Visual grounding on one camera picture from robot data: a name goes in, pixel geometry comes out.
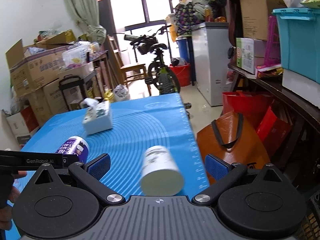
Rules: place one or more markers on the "person's left hand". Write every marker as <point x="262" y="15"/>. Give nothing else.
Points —
<point x="8" y="193"/>

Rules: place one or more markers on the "large top cardboard box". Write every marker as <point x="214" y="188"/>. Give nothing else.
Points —
<point x="29" y="72"/>

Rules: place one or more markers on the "teal plastic storage bin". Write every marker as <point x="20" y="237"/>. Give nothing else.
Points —
<point x="299" y="40"/>

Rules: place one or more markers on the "lower brown cardboard box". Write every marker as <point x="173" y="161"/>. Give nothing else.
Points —
<point x="47" y="102"/>

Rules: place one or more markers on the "red shopping bag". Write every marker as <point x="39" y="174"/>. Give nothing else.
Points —
<point x="252" y="105"/>

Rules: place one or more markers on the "red plastic bucket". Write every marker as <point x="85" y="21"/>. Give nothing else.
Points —
<point x="182" y="73"/>

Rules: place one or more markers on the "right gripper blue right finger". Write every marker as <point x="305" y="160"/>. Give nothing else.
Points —
<point x="225" y="175"/>

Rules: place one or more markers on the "white green paper cup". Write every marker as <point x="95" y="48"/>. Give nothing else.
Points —
<point x="160" y="173"/>

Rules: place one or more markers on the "orange tote bag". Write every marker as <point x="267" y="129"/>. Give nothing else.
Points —
<point x="232" y="139"/>

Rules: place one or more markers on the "white tissue box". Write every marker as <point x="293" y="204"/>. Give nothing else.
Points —
<point x="98" y="116"/>

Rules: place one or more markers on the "red white appliance box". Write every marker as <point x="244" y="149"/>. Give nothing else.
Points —
<point x="23" y="124"/>

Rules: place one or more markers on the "green curtain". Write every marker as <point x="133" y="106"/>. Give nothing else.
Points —
<point x="86" y="15"/>

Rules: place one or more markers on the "black metal cart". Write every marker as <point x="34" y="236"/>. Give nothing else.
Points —
<point x="77" y="83"/>

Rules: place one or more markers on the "green black bicycle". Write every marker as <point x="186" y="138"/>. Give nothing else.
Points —
<point x="159" y="74"/>

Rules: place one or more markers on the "wooden chair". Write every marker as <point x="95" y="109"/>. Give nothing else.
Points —
<point x="125" y="73"/>

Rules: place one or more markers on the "blue silicone baking mat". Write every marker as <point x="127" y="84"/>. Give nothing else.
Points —
<point x="49" y="209"/>

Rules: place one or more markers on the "green white carton box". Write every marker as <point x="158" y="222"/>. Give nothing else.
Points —
<point x="250" y="53"/>

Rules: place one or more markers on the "white chest freezer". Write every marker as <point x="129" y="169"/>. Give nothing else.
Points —
<point x="210" y="46"/>

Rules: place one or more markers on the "purple white paper cup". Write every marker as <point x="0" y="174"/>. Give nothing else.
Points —
<point x="77" y="146"/>

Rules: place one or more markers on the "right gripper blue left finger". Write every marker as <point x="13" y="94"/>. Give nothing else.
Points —
<point x="87" y="176"/>

